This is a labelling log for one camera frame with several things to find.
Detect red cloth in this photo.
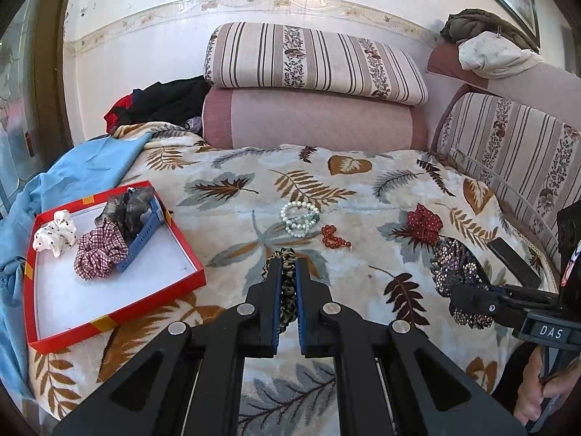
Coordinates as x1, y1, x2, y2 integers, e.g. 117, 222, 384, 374
104, 95, 138, 133

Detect black hair clip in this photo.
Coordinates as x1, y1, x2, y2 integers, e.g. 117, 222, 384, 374
488, 237, 542, 288

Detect striped floral long cushion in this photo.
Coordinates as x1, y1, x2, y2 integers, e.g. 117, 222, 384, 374
203, 22, 430, 106

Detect leopard print scrunchie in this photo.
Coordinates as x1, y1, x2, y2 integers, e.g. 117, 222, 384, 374
264, 247, 299, 333

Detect red cardboard box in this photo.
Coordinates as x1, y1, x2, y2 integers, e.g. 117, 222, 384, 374
26, 181, 206, 354

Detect pink cushion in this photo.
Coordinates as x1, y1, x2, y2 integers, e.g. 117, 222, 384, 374
202, 88, 430, 152

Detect person's right hand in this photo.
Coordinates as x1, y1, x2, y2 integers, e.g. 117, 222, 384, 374
515, 347, 581, 424

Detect green jacket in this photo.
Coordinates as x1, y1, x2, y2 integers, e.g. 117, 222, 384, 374
440, 9, 539, 52

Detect red dotted scrunchie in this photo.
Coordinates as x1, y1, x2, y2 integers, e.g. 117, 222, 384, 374
405, 204, 444, 244

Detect white dotted scrunchie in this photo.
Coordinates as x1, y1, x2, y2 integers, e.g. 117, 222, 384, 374
33, 209, 77, 258

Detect dark sequin scrunchie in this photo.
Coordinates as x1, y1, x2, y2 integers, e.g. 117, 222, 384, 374
430, 236, 496, 330

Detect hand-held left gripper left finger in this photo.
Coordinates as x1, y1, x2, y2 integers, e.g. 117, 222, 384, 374
52, 259, 284, 436

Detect leaf print blanket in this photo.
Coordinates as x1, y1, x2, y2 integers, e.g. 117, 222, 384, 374
27, 120, 560, 436

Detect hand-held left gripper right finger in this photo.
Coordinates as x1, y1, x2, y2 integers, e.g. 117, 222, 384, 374
295, 259, 527, 436

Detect wooden door frame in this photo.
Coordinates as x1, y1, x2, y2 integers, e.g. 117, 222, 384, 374
33, 0, 79, 161

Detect striped floral sofa backrest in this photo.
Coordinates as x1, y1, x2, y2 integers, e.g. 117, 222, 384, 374
435, 92, 581, 279

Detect red bead bracelet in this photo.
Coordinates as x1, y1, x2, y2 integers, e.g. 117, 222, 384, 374
321, 224, 353, 251

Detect white cloth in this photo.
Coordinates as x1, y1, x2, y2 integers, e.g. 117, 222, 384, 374
458, 32, 544, 79

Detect small blue plastic basket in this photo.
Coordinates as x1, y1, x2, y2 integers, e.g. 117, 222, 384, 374
113, 197, 165, 274

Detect grey sheer scrunchie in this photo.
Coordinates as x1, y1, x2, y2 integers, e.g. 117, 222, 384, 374
95, 187, 158, 239

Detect black clothes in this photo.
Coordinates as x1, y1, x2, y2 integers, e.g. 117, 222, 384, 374
129, 76, 212, 133

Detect thin curved wire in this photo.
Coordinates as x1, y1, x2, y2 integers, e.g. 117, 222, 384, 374
447, 150, 560, 257

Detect pink sofa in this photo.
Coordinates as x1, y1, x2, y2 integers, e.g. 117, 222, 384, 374
427, 44, 581, 124

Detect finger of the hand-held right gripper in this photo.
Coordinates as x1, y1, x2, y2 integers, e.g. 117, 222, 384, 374
449, 283, 560, 328

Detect pale jade bead bracelet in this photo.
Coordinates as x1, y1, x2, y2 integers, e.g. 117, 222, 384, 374
283, 213, 319, 239

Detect red plaid scrunchie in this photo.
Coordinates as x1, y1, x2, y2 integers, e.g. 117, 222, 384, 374
75, 218, 130, 281

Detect blue cloth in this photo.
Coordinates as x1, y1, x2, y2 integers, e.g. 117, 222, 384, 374
0, 134, 153, 401

